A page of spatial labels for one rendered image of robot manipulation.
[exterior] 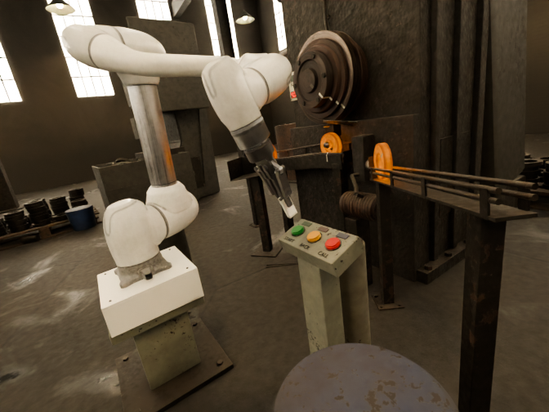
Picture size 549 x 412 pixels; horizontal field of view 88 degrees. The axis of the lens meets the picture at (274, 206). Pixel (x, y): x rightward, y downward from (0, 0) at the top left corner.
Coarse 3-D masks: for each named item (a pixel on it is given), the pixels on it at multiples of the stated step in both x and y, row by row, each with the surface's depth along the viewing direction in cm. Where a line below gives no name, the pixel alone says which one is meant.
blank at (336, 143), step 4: (328, 132) 166; (332, 132) 165; (324, 136) 168; (328, 136) 166; (332, 136) 163; (336, 136) 163; (324, 140) 169; (328, 140) 167; (332, 140) 164; (336, 140) 162; (340, 140) 162; (320, 144) 173; (336, 144) 162; (340, 144) 162; (324, 148) 171; (336, 148) 163; (340, 148) 163; (324, 152) 172; (328, 152) 169; (332, 152) 167; (336, 152) 164; (340, 152) 165
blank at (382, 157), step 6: (378, 144) 118; (384, 144) 117; (378, 150) 119; (384, 150) 114; (390, 150) 114; (378, 156) 123; (384, 156) 113; (390, 156) 113; (378, 162) 124; (384, 162) 114; (390, 162) 113; (384, 168) 115; (390, 168) 114
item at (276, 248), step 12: (228, 168) 197; (240, 168) 212; (252, 168) 213; (252, 180) 201; (264, 204) 207; (264, 216) 207; (264, 228) 210; (264, 240) 213; (264, 252) 215; (276, 252) 212
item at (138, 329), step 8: (192, 304) 106; (200, 304) 108; (168, 312) 101; (176, 312) 103; (152, 320) 98; (160, 320) 100; (136, 328) 96; (144, 328) 97; (120, 336) 93; (128, 336) 95; (112, 344) 92
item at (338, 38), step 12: (312, 36) 153; (324, 36) 146; (336, 36) 140; (348, 48) 137; (348, 60) 138; (348, 72) 140; (348, 84) 142; (348, 96) 144; (348, 108) 152; (312, 120) 171
